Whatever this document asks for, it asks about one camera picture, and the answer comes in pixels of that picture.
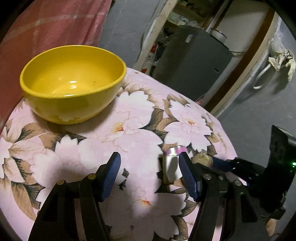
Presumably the pink floral table cloth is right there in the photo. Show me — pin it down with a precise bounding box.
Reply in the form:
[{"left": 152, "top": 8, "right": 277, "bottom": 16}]
[{"left": 0, "top": 67, "right": 239, "bottom": 241}]

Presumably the grey small refrigerator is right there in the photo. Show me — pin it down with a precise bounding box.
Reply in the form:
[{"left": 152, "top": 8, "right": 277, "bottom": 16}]
[{"left": 152, "top": 26, "right": 233, "bottom": 101}]

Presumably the white red rice sack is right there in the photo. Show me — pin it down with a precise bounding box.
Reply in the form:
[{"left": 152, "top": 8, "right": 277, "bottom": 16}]
[{"left": 141, "top": 43, "right": 158, "bottom": 75}]

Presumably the metal pot on fridge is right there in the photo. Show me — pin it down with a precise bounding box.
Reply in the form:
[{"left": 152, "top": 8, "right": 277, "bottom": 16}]
[{"left": 210, "top": 28, "right": 227, "bottom": 44}]

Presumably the yellow plastic bowl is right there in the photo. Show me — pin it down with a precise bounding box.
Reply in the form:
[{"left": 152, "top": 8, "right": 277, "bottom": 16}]
[{"left": 20, "top": 45, "right": 127, "bottom": 125}]

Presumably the pink checked cloth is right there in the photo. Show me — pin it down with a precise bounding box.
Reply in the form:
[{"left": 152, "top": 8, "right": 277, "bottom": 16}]
[{"left": 1, "top": 1, "right": 111, "bottom": 126}]

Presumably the white hose loop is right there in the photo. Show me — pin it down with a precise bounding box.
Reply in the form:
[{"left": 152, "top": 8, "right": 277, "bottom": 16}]
[{"left": 252, "top": 63, "right": 272, "bottom": 90}]

